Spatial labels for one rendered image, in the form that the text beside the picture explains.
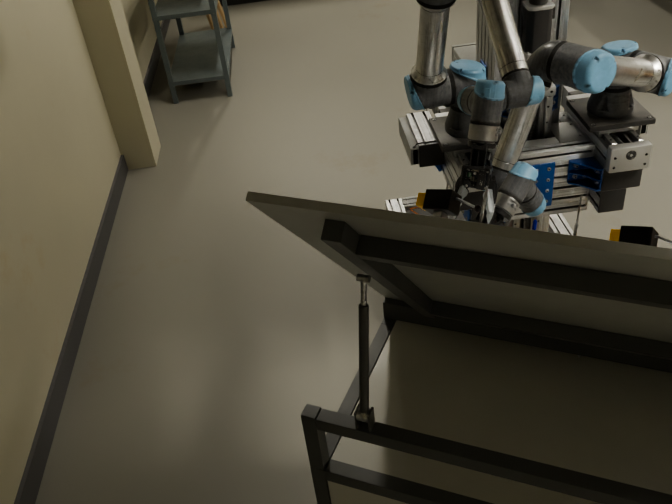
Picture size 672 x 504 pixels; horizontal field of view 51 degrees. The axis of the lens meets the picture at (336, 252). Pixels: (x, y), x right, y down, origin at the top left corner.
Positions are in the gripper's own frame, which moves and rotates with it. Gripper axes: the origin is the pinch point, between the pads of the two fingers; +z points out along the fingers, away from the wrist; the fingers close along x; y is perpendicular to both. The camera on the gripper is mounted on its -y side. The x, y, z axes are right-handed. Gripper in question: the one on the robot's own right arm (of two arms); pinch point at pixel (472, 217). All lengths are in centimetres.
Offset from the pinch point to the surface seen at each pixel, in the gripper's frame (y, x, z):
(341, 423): 41, -18, 46
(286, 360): -97, -85, 96
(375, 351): -7, -23, 46
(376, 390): 6, -19, 52
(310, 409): 39, -27, 45
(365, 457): 27, -15, 61
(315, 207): 72, -19, -11
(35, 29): -114, -239, -39
